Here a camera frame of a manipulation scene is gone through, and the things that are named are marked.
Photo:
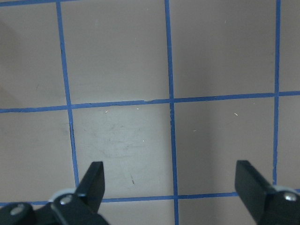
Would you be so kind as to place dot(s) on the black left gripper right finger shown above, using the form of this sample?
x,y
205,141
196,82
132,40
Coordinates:
x,y
267,204

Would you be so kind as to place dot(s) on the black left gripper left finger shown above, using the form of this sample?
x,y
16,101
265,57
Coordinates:
x,y
77,208

